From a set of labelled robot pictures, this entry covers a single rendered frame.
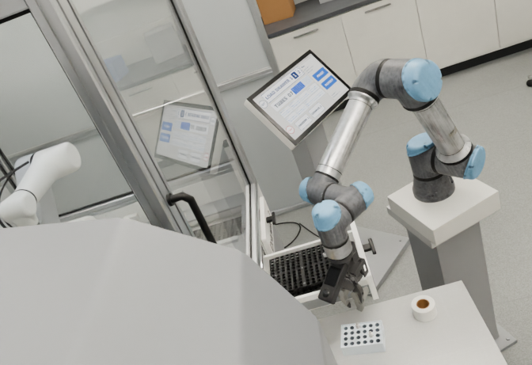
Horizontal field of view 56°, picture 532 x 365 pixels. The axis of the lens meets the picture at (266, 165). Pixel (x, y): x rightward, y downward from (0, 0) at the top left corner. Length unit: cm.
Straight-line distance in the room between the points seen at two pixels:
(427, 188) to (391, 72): 57
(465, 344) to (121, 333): 122
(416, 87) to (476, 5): 328
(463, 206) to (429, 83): 57
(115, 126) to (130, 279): 44
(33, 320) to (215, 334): 16
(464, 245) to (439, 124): 61
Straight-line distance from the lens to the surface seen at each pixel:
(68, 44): 88
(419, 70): 144
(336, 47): 444
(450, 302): 167
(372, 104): 153
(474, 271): 217
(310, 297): 161
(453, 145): 168
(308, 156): 254
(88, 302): 50
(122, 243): 56
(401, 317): 165
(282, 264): 174
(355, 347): 157
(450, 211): 187
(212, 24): 303
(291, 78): 247
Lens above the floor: 200
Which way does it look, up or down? 28 degrees down
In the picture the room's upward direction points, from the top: 22 degrees counter-clockwise
